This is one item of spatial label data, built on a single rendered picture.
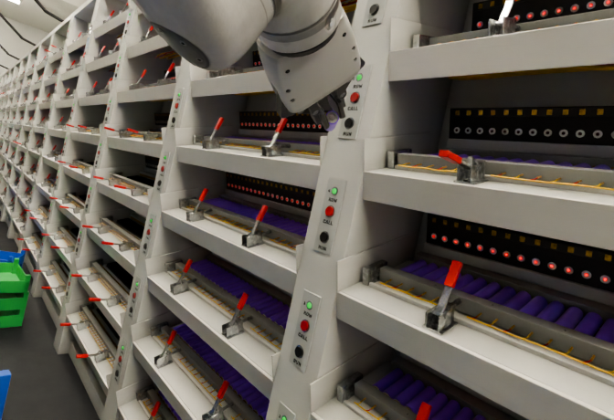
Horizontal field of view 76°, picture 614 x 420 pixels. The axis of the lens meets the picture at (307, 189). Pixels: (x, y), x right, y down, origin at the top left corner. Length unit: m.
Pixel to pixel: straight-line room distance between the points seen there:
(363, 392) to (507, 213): 0.37
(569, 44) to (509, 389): 0.38
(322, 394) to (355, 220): 0.28
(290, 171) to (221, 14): 0.51
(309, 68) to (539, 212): 0.29
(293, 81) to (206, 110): 0.83
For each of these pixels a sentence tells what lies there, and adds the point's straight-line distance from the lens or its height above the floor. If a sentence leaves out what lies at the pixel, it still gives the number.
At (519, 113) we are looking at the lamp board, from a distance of 0.70.
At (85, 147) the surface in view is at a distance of 2.56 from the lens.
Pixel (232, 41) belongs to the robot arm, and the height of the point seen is 0.97.
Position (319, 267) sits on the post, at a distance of 0.65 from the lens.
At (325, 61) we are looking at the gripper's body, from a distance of 0.42.
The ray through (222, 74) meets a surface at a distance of 1.07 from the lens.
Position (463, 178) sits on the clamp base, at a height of 0.94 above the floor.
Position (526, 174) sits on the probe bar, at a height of 0.96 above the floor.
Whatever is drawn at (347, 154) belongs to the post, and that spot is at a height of 0.95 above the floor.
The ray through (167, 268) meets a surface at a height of 0.58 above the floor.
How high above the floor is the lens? 0.88
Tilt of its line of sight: level
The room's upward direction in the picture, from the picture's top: 12 degrees clockwise
